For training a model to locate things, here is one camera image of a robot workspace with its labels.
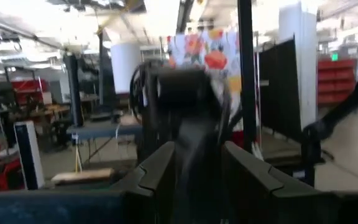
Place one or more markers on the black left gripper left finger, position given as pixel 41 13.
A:
pixel 154 193

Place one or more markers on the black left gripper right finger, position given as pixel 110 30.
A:
pixel 250 196

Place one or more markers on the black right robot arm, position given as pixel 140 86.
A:
pixel 182 93

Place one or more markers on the large red bin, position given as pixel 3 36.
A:
pixel 237 138

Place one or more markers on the black partition panel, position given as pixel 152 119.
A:
pixel 280 93

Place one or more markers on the white tower fan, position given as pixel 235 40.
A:
pixel 30 155

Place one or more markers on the black pole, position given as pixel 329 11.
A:
pixel 73 90

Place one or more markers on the white paper roll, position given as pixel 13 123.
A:
pixel 124 65

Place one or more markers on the black diagonal brace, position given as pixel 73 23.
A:
pixel 346 105

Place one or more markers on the cluttered wooden workbench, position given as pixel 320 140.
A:
pixel 48 110

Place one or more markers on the dark slanted pole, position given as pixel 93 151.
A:
pixel 101 68

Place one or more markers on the red shelf rack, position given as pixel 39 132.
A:
pixel 336 81

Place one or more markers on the red black power station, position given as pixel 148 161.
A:
pixel 5 177

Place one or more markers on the floral print curtain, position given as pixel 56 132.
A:
pixel 197 46

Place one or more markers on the red shelving unit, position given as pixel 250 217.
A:
pixel 30 87

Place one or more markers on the thin black diagonal rod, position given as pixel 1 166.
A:
pixel 11 29

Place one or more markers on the black vertical post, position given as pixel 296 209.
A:
pixel 247 77

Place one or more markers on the black frame beam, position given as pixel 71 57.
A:
pixel 183 15

